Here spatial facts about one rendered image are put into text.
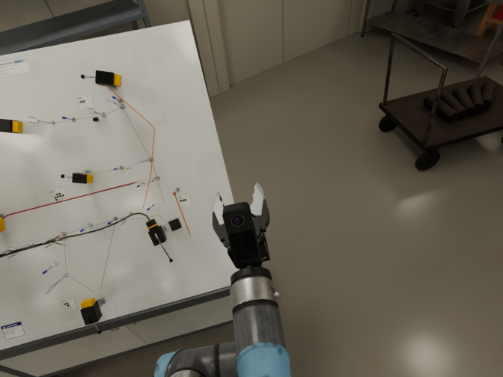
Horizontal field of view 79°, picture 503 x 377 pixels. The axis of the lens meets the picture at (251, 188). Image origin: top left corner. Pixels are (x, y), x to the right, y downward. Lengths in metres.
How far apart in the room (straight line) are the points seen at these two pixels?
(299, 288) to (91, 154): 1.58
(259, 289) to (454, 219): 2.44
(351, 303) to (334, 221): 0.66
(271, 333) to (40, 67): 1.16
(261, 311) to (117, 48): 1.04
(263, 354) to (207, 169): 0.84
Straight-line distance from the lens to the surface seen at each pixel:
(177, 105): 1.20
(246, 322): 0.49
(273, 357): 0.48
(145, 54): 1.25
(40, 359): 1.84
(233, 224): 0.50
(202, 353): 0.60
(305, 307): 2.19
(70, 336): 1.51
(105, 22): 2.84
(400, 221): 2.67
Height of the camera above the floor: 2.06
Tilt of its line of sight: 48 degrees down
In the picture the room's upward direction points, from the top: 8 degrees counter-clockwise
